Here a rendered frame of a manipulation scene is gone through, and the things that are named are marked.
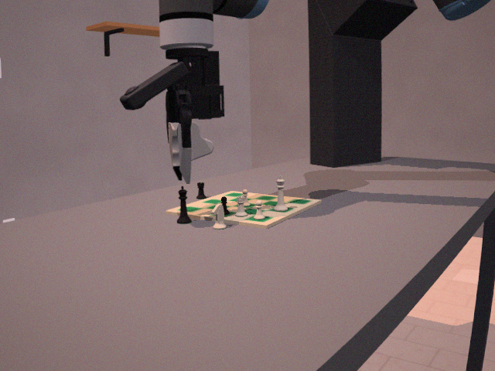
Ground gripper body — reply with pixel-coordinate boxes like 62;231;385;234
166;48;224;123

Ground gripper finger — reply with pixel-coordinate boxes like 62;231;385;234
177;99;213;184
166;114;182;181

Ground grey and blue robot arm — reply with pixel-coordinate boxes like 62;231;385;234
120;0;490;110

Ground green and cream chessboard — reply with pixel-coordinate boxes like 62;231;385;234
186;191;322;229

